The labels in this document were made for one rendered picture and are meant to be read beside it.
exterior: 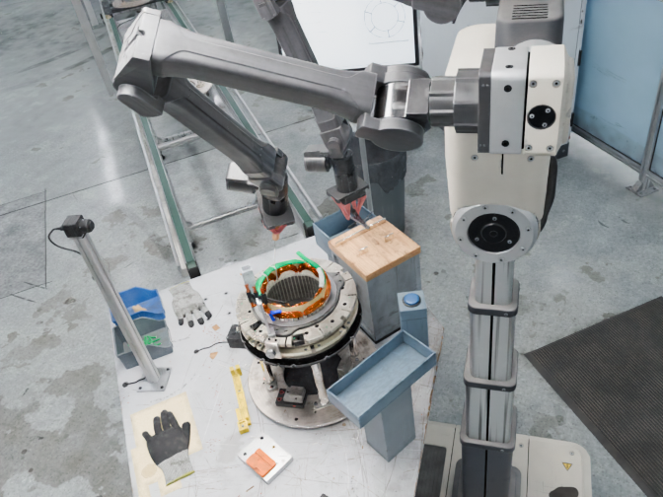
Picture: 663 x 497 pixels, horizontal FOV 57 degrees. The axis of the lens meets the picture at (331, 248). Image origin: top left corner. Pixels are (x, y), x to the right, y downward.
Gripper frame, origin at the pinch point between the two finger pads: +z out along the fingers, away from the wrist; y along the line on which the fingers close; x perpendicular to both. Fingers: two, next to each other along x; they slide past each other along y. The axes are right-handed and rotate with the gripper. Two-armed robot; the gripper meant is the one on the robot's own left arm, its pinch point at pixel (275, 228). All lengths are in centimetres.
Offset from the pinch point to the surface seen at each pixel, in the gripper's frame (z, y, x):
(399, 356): 18.7, 31.8, 22.0
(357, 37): 27, -91, 54
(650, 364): 115, 33, 151
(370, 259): 26.2, 0.1, 26.6
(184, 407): 56, 17, -33
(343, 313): 17.6, 17.5, 12.4
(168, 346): 61, -6, -35
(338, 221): 39, -23, 26
